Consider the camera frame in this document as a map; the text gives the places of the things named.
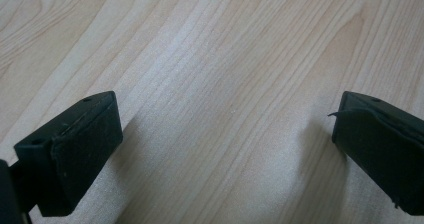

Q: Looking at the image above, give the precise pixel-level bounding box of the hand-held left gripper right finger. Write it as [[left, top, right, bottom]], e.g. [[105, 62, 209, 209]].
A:
[[328, 90, 424, 217]]

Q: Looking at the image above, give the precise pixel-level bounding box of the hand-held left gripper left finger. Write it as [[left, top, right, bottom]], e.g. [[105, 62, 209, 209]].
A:
[[13, 90, 124, 218]]

